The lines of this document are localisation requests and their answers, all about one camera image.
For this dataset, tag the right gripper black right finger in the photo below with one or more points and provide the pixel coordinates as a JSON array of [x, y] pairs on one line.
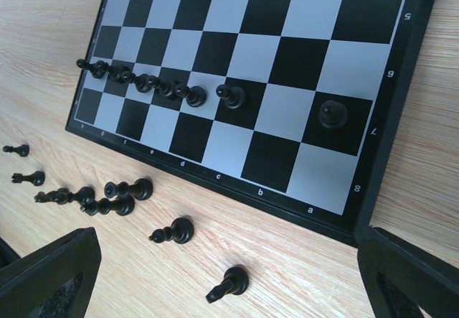
[[402, 280]]

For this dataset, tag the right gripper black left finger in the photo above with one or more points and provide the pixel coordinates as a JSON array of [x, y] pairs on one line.
[[56, 280]]

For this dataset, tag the black piece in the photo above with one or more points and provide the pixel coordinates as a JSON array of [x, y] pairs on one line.
[[63, 196], [115, 72], [37, 178], [140, 81], [141, 189], [96, 69], [120, 205], [181, 231], [332, 114], [22, 150], [235, 281]]

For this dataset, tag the black pawn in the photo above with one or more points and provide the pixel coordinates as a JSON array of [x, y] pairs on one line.
[[164, 88], [195, 96], [233, 97]]

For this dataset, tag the black and white chessboard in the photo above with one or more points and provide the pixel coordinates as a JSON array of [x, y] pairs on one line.
[[289, 56]]

